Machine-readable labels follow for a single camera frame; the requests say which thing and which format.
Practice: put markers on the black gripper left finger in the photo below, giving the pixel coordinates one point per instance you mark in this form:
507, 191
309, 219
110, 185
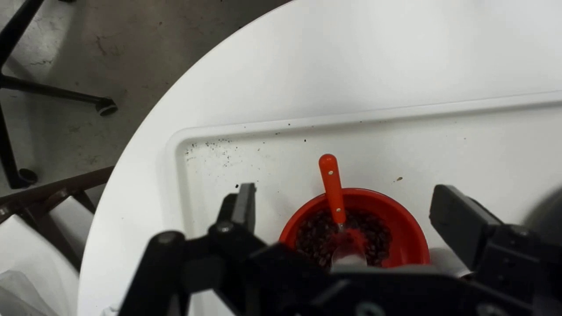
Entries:
237, 212

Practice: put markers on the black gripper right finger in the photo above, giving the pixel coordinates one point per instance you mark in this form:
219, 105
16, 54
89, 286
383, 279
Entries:
462, 224

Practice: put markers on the red plastic bowl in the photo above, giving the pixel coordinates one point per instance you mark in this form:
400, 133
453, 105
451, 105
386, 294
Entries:
377, 231

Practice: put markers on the orange plastic spoon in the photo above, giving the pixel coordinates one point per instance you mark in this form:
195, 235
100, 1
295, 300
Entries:
333, 187

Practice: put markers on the white plastic tray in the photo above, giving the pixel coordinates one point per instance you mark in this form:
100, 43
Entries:
506, 154

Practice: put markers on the round white table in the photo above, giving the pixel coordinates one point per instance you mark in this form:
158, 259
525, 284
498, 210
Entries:
316, 59

